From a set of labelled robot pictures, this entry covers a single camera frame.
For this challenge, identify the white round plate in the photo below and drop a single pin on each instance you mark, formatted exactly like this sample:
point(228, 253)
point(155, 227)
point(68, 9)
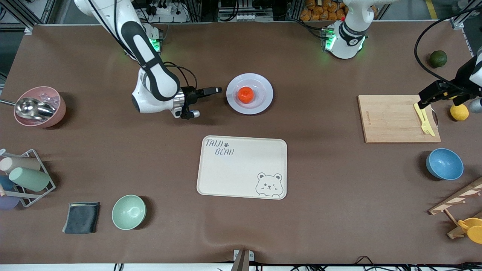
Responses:
point(260, 107)

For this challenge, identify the yellow lemon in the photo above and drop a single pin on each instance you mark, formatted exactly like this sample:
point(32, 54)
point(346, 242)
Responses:
point(458, 113)

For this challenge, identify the bamboo cutting board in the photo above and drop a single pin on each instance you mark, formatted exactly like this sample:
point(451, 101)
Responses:
point(391, 120)

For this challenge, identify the metal scoop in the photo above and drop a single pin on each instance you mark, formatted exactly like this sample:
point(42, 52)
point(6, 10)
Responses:
point(34, 108)

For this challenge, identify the white power strip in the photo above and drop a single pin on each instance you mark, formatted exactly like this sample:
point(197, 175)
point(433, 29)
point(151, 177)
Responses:
point(167, 13)

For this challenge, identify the aluminium frame post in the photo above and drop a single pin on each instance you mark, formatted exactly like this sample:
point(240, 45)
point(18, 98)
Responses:
point(461, 22)
point(32, 17)

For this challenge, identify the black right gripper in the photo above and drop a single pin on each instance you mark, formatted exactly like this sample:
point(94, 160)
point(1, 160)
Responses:
point(191, 95)

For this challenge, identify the light green bowl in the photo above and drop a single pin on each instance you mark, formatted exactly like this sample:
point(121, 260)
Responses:
point(128, 212)

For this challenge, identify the beige cup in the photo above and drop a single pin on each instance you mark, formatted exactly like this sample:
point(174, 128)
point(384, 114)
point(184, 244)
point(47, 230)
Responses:
point(22, 163)

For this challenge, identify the pink bowl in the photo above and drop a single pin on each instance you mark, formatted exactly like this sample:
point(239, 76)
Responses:
point(58, 113)

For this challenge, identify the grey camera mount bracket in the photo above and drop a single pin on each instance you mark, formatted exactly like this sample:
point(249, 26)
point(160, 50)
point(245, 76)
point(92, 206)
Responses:
point(243, 259)

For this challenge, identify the light green cup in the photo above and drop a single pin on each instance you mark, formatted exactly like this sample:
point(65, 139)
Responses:
point(30, 178)

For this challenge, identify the wooden mug rack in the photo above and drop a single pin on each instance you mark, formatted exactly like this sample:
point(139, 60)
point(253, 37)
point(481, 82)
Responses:
point(452, 201)

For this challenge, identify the bag of orange fruits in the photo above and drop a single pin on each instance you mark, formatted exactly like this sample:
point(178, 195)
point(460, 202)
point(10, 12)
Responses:
point(324, 11)

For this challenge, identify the purple cup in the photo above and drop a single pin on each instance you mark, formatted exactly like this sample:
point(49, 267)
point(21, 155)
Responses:
point(7, 202)

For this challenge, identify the cream tray with bear print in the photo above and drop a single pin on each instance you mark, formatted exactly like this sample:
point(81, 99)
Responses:
point(241, 169)

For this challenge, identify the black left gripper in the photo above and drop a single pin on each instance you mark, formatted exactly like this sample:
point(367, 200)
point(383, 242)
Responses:
point(458, 80)

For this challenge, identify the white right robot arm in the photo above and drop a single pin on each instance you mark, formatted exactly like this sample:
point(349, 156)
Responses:
point(158, 79)

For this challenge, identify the yellow mug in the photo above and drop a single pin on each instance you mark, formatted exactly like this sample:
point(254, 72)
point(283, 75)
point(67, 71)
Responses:
point(473, 229)

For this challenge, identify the dark green round fruit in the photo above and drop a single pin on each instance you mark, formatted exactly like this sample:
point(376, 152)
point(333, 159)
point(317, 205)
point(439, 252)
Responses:
point(438, 59)

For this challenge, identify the blue bowl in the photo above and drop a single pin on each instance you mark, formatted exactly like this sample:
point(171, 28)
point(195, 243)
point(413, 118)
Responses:
point(445, 164)

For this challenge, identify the yellow plastic fork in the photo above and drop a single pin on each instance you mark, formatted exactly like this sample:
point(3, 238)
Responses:
point(425, 122)

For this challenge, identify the blue cup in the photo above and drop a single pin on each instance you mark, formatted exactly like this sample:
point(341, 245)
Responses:
point(5, 182)

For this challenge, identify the dark grey folded cloth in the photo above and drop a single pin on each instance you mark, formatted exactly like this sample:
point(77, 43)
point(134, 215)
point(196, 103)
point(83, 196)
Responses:
point(81, 217)

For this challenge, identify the orange fruit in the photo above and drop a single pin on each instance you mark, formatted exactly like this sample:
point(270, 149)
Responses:
point(245, 95)

